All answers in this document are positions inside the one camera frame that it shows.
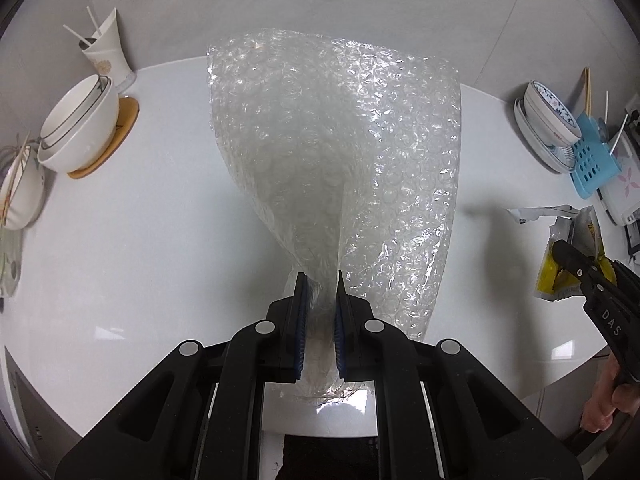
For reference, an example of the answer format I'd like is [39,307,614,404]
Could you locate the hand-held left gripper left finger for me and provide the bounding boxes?
[54,271,311,480]

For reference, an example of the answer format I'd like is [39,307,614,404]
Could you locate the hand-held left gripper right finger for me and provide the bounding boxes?
[334,270,585,480]

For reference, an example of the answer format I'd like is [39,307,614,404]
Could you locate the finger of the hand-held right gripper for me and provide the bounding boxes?
[551,240,601,301]
[597,259,640,293]

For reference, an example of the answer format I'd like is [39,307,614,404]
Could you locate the yellow snack wrapper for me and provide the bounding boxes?
[507,204,616,303]

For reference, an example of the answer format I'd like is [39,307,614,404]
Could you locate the clear bubble wrap sheet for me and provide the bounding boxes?
[206,29,463,408]

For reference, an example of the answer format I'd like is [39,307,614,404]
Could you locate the person's right hand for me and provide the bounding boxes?
[581,357,640,433]

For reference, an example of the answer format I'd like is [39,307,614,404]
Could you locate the black appliance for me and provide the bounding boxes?
[625,220,640,266]

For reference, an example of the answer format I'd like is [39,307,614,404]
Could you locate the white floral appliance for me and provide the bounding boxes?
[597,147,640,226]

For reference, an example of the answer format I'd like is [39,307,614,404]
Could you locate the blue plastic cutlery drainer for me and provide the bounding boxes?
[565,112,628,202]

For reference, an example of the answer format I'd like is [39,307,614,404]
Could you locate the blue patterned plate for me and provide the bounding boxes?
[513,97,576,173]

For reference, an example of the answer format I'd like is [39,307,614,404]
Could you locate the blue patterned white bowl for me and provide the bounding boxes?
[522,80,583,148]

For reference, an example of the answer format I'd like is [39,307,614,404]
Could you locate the round wooden coaster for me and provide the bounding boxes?
[67,96,140,179]

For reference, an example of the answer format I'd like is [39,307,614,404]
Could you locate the grey cabinet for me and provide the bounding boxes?
[0,345,86,467]

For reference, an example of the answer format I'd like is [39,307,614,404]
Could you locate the large white bowl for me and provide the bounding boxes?
[37,80,121,173]

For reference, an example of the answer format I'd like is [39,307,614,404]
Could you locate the white bowl holding chopsticks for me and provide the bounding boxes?
[0,152,47,231]

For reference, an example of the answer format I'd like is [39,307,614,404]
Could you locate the white bowl black rim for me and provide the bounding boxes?
[40,74,113,151]

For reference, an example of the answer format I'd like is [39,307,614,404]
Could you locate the pair of wooden chopsticks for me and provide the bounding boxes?
[0,132,32,223]

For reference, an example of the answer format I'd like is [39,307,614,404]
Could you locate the tall white cup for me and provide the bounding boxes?
[80,7,137,93]

